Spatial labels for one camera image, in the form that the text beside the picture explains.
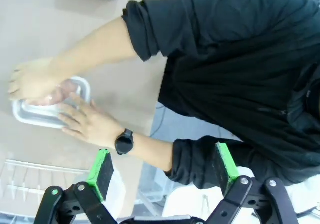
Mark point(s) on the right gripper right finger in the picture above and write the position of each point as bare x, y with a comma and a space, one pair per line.
225, 169

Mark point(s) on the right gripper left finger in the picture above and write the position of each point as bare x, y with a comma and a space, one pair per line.
102, 174

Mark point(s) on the clear plastic container lid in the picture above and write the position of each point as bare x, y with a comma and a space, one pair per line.
45, 110

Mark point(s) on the steel rectangular food container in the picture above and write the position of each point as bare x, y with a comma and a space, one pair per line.
32, 117

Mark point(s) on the person's right forearm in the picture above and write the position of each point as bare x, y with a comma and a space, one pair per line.
95, 46

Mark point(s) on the person's left forearm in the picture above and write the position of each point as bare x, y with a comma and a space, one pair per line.
152, 151

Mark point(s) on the person's left hand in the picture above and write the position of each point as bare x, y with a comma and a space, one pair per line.
92, 123

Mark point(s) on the person's right hand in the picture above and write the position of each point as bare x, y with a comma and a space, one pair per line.
32, 81

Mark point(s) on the black wrist watch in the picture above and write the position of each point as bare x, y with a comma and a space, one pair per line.
123, 142

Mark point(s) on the person in black sweater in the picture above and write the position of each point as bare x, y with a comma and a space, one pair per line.
237, 71

